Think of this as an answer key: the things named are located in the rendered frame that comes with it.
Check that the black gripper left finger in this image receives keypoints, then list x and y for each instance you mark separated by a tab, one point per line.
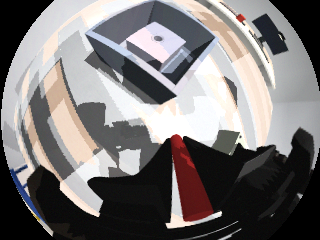
151	186

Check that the dark red peg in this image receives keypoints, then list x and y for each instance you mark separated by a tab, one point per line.
194	201

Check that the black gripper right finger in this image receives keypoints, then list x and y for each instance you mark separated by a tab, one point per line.
221	173

